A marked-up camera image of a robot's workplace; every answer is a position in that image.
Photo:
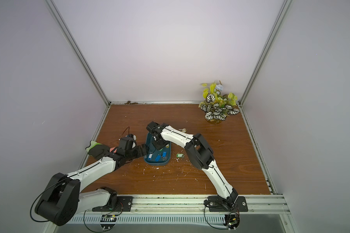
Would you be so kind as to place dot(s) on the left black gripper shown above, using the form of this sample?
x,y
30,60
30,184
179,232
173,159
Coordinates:
x,y
145,150

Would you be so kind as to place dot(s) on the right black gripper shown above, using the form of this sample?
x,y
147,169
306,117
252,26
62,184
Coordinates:
x,y
158,142

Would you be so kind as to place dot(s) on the teal plastic storage box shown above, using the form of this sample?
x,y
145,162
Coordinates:
x,y
153,153

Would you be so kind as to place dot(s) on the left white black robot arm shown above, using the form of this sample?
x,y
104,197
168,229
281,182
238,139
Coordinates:
x,y
64,194

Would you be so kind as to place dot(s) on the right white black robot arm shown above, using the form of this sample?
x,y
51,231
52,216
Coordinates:
x,y
200,155

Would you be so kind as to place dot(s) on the blue tag key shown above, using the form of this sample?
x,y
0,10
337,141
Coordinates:
x,y
157,158
164,155

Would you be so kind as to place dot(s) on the black green work glove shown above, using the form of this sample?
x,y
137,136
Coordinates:
x,y
98,150

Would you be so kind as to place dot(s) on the artificial potted plant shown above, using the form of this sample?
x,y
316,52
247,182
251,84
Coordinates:
x,y
216,105

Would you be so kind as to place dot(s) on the left controller board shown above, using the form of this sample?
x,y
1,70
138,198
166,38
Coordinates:
x,y
107,222

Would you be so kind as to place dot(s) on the controller board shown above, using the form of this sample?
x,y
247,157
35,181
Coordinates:
x,y
107,222
232,221

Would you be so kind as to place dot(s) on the right controller board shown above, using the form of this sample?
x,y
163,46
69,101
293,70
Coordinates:
x,y
232,221

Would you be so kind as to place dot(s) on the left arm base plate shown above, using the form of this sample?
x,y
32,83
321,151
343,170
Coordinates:
x,y
119,204

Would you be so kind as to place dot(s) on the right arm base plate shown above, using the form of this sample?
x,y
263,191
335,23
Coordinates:
x,y
218,204

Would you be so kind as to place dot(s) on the aluminium front rail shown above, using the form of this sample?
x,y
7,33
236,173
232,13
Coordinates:
x,y
192,204

